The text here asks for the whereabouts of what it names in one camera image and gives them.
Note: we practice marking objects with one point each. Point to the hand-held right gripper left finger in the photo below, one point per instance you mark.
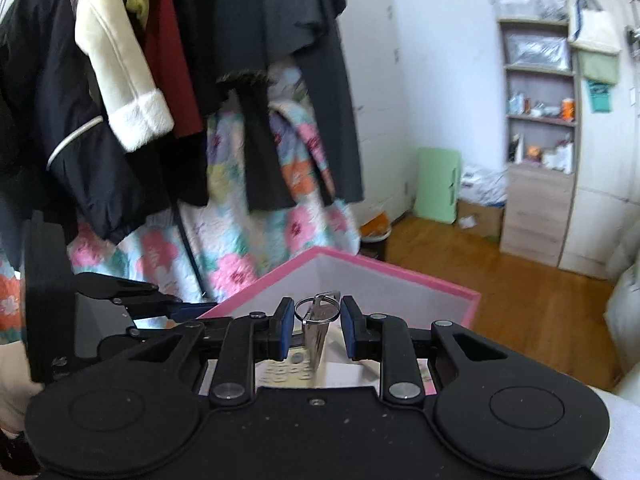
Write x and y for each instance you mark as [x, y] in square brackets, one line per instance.
[286, 325]

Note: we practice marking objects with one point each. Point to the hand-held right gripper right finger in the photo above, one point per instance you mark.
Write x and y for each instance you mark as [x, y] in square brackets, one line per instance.
[350, 327]

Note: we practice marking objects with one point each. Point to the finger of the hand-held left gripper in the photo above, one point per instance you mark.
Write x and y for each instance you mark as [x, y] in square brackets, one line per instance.
[195, 310]
[150, 332]

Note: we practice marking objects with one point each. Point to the cream remote control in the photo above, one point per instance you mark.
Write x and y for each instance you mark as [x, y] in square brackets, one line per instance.
[280, 372]

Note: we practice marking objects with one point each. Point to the pink storage box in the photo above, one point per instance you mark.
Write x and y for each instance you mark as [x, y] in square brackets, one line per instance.
[390, 285]

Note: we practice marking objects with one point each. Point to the person's left hand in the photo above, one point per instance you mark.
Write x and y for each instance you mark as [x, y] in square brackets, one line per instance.
[17, 385]

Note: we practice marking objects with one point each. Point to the black clothes rack pole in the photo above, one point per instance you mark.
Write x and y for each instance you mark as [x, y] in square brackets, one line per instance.
[192, 255]

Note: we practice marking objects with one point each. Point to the hanging clothes on rack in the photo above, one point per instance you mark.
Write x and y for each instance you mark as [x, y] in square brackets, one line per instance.
[235, 240]

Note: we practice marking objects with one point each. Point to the black bin with orange bag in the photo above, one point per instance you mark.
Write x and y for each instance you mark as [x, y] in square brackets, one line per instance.
[375, 237]

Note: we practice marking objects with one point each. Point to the cardboard box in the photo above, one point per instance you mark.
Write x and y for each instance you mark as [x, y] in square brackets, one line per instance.
[482, 220]

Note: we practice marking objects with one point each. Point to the pile of white packets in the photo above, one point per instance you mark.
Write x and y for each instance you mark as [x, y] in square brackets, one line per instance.
[482, 185]

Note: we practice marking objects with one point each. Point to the navy jacket with white piping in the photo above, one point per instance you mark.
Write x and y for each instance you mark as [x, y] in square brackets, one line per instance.
[50, 85]

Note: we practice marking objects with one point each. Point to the dark grey coat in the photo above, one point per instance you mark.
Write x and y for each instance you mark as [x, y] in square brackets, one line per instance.
[325, 110]

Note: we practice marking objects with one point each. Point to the wooden shelf cabinet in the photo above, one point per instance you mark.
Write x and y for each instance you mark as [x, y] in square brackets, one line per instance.
[537, 210]

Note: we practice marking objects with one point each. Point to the cream coat with fleece cuff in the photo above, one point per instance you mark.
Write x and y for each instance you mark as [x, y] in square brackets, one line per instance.
[120, 75]

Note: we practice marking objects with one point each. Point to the red garment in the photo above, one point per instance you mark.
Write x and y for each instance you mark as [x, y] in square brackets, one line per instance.
[170, 70]

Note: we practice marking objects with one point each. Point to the row of cosmetic bottles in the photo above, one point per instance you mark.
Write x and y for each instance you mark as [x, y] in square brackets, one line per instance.
[545, 155]
[542, 107]

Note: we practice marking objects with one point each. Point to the white cushion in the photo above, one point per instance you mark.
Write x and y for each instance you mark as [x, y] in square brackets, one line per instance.
[625, 330]

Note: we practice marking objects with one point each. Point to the black garment with frayed hem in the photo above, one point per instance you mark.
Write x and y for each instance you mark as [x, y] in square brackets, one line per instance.
[235, 35]

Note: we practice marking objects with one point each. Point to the light wooden wardrobe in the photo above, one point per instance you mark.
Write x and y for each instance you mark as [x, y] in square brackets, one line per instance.
[600, 185]

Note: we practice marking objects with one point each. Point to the silver plastic bag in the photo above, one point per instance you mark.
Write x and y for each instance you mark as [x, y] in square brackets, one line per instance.
[537, 52]

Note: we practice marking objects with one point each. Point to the green poster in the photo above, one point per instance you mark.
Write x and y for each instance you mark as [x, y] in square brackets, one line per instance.
[599, 96]

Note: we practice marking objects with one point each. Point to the pale green cloth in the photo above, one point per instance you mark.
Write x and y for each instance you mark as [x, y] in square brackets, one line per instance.
[600, 67]

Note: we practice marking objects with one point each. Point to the clear plastic bags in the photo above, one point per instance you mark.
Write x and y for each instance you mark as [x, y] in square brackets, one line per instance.
[525, 5]

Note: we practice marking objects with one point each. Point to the white tote bag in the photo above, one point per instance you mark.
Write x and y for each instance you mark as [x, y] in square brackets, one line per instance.
[595, 25]

